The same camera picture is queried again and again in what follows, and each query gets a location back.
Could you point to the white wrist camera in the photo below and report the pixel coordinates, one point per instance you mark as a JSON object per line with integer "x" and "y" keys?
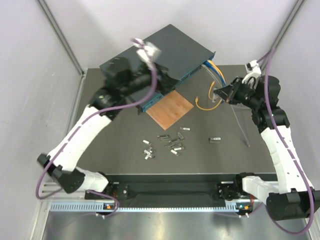
{"x": 253, "y": 71}
{"x": 146, "y": 51}

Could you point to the SFP module pile centre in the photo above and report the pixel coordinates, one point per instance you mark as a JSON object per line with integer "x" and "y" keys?
{"x": 174, "y": 145}

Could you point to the perforated cable duct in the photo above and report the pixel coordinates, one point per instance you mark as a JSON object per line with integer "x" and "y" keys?
{"x": 110, "y": 206}

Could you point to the wooden board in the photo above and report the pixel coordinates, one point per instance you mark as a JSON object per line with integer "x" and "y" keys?
{"x": 168, "y": 110}

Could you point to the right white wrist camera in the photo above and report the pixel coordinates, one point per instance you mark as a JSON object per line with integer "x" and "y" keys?
{"x": 253, "y": 71}

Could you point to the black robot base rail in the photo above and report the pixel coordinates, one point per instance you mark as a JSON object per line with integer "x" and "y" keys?
{"x": 174, "y": 190}

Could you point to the SFP module cluster left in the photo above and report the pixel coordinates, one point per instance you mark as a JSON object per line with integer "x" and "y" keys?
{"x": 149, "y": 153}

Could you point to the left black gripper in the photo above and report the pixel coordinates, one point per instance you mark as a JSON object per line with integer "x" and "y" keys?
{"x": 168, "y": 83}

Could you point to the silver SFP module top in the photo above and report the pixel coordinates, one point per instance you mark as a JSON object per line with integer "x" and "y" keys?
{"x": 185, "y": 128}

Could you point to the black table mat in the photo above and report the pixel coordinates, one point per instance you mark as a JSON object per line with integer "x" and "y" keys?
{"x": 119, "y": 148}

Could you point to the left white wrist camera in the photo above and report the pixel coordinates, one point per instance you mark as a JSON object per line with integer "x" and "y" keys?
{"x": 146, "y": 51}

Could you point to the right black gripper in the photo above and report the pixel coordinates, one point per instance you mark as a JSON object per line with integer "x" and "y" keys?
{"x": 228, "y": 93}

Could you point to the dark blue network switch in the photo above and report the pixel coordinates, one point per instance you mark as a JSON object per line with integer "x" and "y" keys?
{"x": 175, "y": 55}

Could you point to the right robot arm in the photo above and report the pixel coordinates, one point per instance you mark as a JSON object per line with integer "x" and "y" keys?
{"x": 295, "y": 196}

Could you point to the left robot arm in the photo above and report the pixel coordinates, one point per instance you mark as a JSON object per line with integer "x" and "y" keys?
{"x": 61, "y": 162}

